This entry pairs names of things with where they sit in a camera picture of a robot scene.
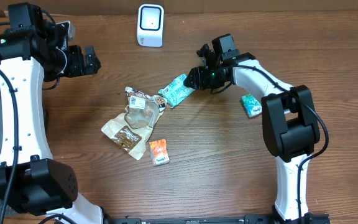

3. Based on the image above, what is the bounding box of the teal snack packet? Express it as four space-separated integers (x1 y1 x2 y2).
158 73 195 109

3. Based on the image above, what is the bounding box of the teal white small packet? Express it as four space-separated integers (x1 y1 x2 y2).
241 94 262 118

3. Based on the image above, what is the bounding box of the brown white snack pouch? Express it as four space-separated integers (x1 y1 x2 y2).
101 86 167 160

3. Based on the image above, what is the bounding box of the orange red snack packet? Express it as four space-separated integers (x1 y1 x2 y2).
149 139 170 166

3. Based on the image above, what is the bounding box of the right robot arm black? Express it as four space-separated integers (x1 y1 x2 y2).
184 34 329 223

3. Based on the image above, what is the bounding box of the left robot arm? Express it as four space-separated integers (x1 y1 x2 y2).
0 2 109 223

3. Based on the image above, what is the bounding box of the white barcode scanner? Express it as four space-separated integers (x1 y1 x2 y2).
137 4 165 47

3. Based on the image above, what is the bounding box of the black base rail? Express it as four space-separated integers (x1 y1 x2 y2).
110 213 331 224

